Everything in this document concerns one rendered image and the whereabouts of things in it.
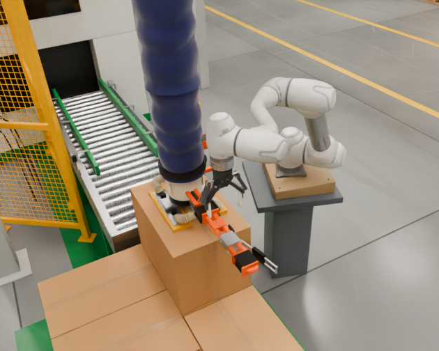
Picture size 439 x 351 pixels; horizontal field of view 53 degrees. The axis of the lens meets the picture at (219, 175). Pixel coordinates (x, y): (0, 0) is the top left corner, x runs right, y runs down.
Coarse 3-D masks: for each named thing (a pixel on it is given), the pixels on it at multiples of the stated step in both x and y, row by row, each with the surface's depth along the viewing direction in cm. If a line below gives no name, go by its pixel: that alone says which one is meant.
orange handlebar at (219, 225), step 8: (208, 168) 222; (192, 200) 201; (216, 216) 191; (208, 224) 189; (216, 224) 186; (224, 224) 186; (216, 232) 184; (232, 248) 175; (240, 248) 175; (248, 272) 166
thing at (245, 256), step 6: (240, 252) 171; (246, 252) 171; (234, 258) 171; (240, 258) 168; (246, 258) 168; (252, 258) 168; (234, 264) 172; (240, 264) 166; (246, 264) 166; (252, 264) 166; (258, 264) 167; (240, 270) 169; (258, 270) 170
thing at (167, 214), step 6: (150, 192) 227; (162, 192) 226; (156, 198) 222; (156, 204) 219; (162, 210) 215; (168, 210) 214; (174, 210) 210; (180, 210) 214; (162, 216) 214; (168, 216) 210; (168, 222) 208; (174, 222) 207; (186, 222) 207; (174, 228) 204; (180, 228) 205
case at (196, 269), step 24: (144, 192) 231; (216, 192) 228; (144, 216) 221; (240, 216) 212; (144, 240) 244; (168, 240) 200; (192, 240) 200; (216, 240) 199; (168, 264) 205; (192, 264) 199; (216, 264) 207; (168, 288) 224; (192, 288) 208; (216, 288) 217
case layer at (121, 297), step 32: (128, 256) 249; (64, 288) 232; (96, 288) 231; (128, 288) 230; (160, 288) 229; (64, 320) 215; (96, 320) 214; (128, 320) 213; (160, 320) 212; (192, 320) 212; (224, 320) 211; (256, 320) 210
